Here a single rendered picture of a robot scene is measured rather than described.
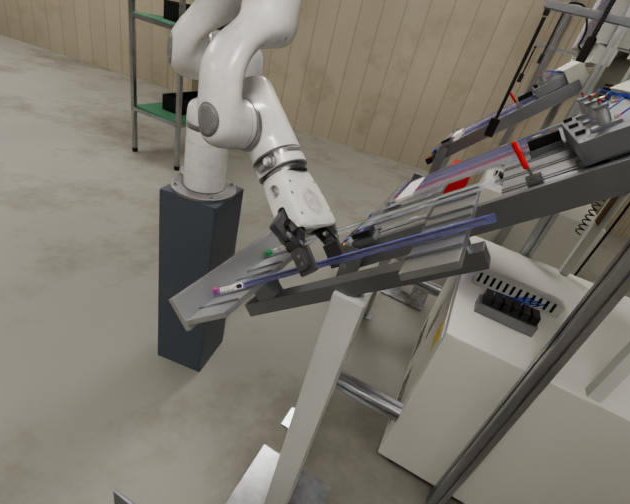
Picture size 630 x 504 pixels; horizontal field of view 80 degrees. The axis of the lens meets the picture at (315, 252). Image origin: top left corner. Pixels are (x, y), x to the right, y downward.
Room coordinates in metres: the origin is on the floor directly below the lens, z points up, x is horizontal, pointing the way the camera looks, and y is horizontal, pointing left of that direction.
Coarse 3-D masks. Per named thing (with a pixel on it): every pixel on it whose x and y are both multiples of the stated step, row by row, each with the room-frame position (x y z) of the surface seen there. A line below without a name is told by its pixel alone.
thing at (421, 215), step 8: (432, 192) 1.17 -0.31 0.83; (440, 192) 1.12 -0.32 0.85; (408, 200) 1.20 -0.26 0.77; (416, 200) 1.14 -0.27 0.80; (392, 208) 1.14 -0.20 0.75; (424, 208) 1.00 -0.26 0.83; (432, 208) 0.98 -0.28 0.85; (400, 216) 1.02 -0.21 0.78; (408, 216) 0.98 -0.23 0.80; (416, 216) 0.94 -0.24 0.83; (424, 216) 0.91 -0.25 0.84; (376, 224) 1.04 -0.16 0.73; (384, 224) 1.00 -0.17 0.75; (392, 224) 0.96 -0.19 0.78; (400, 224) 0.93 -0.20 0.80; (408, 224) 0.90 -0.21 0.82; (384, 232) 0.91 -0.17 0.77
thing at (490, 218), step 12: (492, 216) 0.43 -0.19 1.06; (444, 228) 0.45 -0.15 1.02; (456, 228) 0.44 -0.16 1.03; (468, 228) 0.44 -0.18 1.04; (396, 240) 0.46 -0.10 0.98; (408, 240) 0.46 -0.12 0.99; (420, 240) 0.45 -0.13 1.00; (360, 252) 0.47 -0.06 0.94; (372, 252) 0.47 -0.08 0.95; (324, 264) 0.49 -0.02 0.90; (264, 276) 0.52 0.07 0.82; (276, 276) 0.51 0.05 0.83
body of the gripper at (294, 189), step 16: (272, 176) 0.53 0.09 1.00; (288, 176) 0.53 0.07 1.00; (304, 176) 0.57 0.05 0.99; (272, 192) 0.53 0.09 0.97; (288, 192) 0.51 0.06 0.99; (304, 192) 0.54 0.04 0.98; (320, 192) 0.58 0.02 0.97; (272, 208) 0.51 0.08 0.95; (288, 208) 0.50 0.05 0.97; (304, 208) 0.51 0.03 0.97; (320, 208) 0.54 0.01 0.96; (288, 224) 0.50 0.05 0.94; (304, 224) 0.48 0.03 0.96; (320, 224) 0.51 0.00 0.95
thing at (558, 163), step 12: (528, 156) 1.13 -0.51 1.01; (540, 156) 1.06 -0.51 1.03; (552, 156) 1.02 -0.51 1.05; (564, 156) 0.97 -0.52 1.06; (504, 168) 1.10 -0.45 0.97; (516, 168) 1.04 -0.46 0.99; (540, 168) 0.94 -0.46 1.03; (552, 168) 0.90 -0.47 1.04; (564, 168) 0.86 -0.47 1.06; (576, 168) 0.82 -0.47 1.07; (588, 168) 0.79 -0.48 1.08; (504, 180) 0.96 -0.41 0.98; (516, 180) 0.92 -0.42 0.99; (504, 192) 0.85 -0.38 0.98
